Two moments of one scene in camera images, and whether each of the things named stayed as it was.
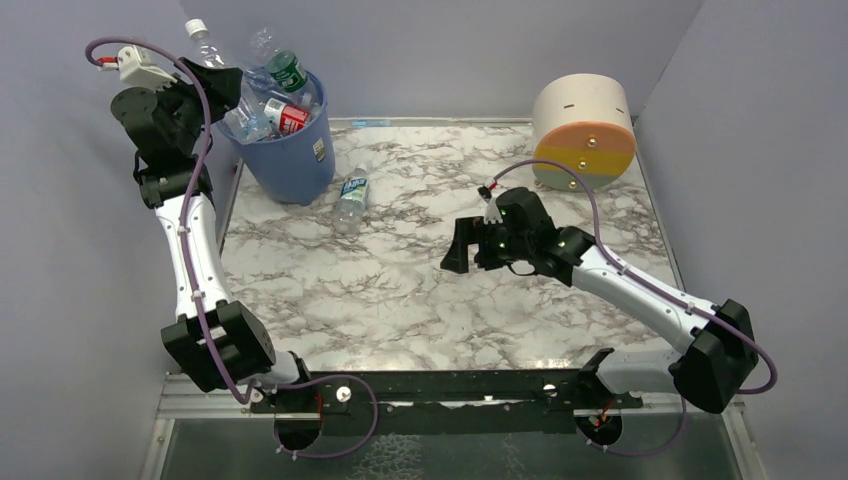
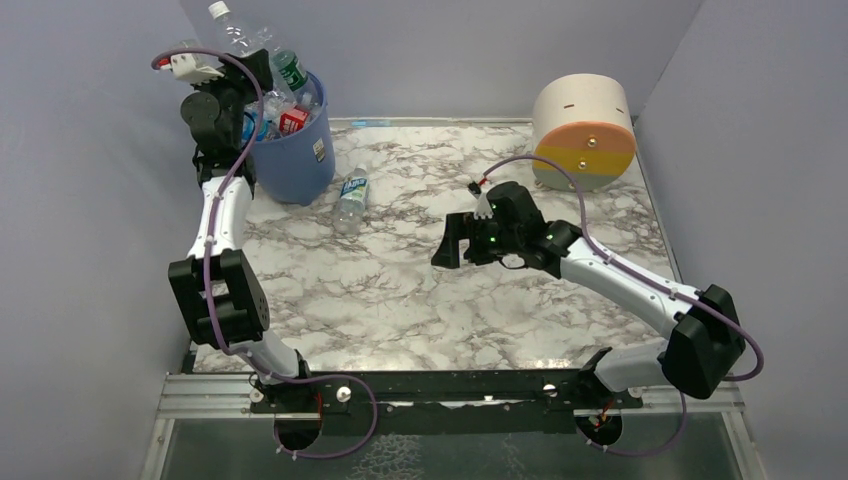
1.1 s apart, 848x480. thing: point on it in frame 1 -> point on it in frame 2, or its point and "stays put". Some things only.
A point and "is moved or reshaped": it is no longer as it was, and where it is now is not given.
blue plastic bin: [296, 168] stays put
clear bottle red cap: [246, 122] is moved or reshaped
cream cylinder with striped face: [584, 121] stays put
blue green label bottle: [350, 205] stays put
